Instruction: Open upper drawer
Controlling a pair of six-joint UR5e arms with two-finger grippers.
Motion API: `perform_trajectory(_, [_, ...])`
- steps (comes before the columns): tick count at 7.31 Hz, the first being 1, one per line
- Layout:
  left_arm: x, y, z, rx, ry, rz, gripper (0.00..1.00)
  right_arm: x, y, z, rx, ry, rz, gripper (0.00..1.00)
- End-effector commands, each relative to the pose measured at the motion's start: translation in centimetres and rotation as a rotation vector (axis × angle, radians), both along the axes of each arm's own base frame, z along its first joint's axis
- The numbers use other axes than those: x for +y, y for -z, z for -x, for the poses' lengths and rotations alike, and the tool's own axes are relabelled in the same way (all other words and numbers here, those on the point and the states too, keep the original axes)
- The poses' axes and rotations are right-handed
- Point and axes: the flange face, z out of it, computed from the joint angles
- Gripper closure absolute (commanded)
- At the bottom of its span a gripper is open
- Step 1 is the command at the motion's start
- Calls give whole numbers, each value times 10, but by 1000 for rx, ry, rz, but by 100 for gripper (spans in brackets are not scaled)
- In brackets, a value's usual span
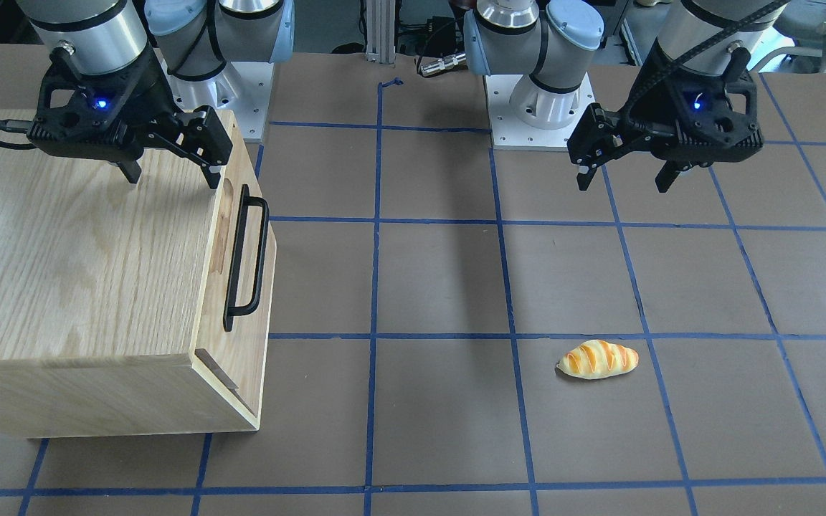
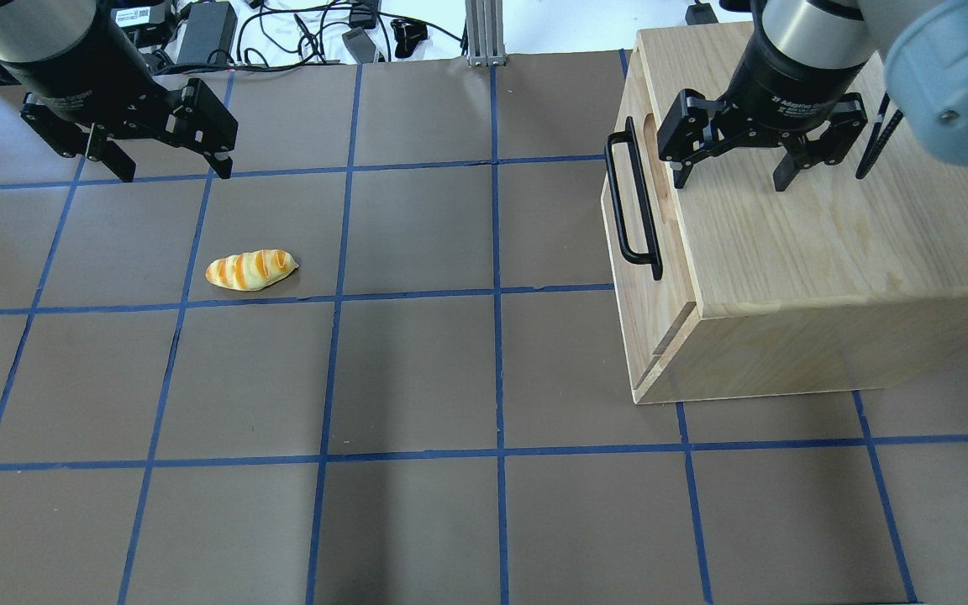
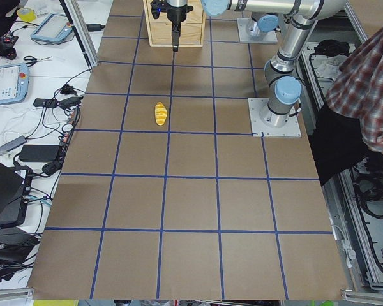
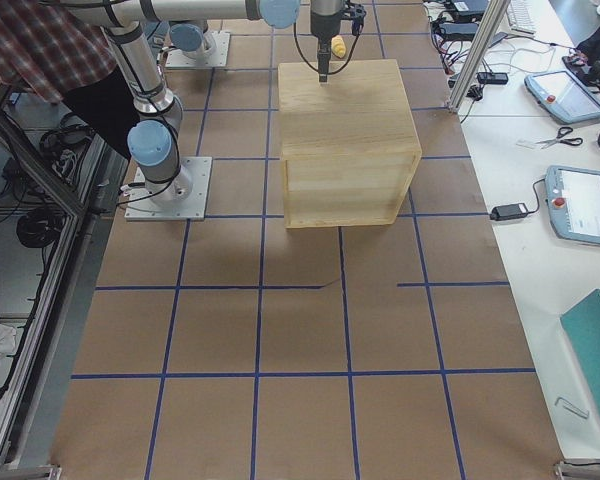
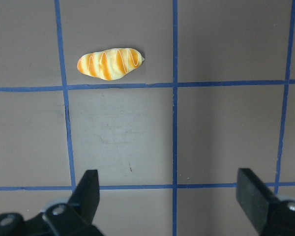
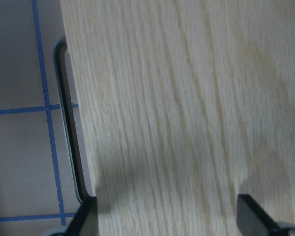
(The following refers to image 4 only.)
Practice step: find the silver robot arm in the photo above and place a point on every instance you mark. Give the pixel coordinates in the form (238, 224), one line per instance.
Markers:
(278, 14)
(153, 142)

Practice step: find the light wooden drawer cabinet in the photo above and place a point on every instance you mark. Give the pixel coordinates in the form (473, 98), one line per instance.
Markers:
(349, 146)

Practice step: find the yellow object behind cabinet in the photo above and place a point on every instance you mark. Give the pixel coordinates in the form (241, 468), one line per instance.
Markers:
(338, 47)

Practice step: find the black electronic box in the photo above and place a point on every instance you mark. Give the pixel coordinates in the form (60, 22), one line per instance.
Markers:
(473, 8)

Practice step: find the small black box device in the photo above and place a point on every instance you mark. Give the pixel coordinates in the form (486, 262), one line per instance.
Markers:
(492, 78)

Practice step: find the white keyboard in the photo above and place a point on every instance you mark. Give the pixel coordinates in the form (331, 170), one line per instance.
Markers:
(518, 18)

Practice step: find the upper blue teach pendant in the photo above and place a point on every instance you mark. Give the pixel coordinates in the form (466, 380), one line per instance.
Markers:
(563, 96)

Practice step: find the blue teach pendant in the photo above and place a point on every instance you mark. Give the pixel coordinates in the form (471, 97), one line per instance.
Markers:
(573, 200)
(563, 96)

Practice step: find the black power adapter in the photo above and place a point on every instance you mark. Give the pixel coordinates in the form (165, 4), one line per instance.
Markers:
(508, 212)

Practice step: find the person in plaid shirt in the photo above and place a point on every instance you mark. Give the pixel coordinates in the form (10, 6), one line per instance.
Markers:
(61, 59)

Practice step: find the lower blue teach pendant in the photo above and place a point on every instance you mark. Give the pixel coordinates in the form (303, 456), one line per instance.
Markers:
(573, 200)

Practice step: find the metal allen key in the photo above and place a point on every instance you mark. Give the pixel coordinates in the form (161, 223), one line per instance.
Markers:
(571, 407)

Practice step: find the aluminium frame post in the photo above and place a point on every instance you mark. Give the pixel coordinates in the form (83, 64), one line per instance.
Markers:
(487, 29)

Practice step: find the black handled scissors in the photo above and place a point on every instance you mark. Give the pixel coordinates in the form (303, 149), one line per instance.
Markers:
(561, 137)

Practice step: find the aluminium side frame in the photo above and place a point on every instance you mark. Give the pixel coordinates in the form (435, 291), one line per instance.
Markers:
(52, 169)

